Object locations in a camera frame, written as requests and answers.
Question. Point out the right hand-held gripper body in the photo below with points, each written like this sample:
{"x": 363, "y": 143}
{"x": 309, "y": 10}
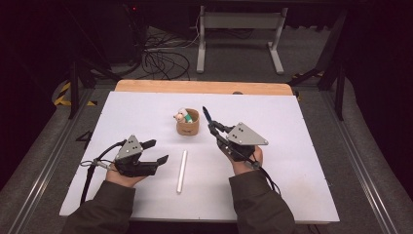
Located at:
{"x": 243, "y": 136}

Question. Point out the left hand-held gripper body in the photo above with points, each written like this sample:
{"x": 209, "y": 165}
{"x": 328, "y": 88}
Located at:
{"x": 130, "y": 149}

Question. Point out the blue pen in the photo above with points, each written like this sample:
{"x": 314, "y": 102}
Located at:
{"x": 206, "y": 113}

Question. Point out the white pen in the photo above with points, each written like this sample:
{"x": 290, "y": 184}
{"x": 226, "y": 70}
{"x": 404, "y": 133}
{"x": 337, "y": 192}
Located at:
{"x": 182, "y": 172}

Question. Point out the tan bear pen holder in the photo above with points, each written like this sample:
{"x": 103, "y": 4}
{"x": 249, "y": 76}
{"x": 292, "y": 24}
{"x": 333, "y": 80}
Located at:
{"x": 187, "y": 129}

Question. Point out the white green short marker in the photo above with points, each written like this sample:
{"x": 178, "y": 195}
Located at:
{"x": 188, "y": 118}

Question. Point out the person's right hand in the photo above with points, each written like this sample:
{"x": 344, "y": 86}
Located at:
{"x": 242, "y": 167}

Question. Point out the person's left hand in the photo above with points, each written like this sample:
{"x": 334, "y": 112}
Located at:
{"x": 120, "y": 180}

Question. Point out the white table board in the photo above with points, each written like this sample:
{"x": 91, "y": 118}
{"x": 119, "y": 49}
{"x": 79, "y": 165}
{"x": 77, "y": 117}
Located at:
{"x": 259, "y": 107}

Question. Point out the black metal stand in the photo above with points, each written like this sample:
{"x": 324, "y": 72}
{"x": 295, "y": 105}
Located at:
{"x": 339, "y": 94}
{"x": 74, "y": 87}

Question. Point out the yellow black floor tape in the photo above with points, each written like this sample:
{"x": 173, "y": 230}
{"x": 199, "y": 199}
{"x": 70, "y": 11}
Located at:
{"x": 63, "y": 94}

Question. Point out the metal floor rail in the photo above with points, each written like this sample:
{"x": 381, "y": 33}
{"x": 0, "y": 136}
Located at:
{"x": 360, "y": 162}
{"x": 48, "y": 165}

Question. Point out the metal stand frame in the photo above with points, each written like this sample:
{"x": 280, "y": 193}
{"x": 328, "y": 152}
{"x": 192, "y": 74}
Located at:
{"x": 240, "y": 21}

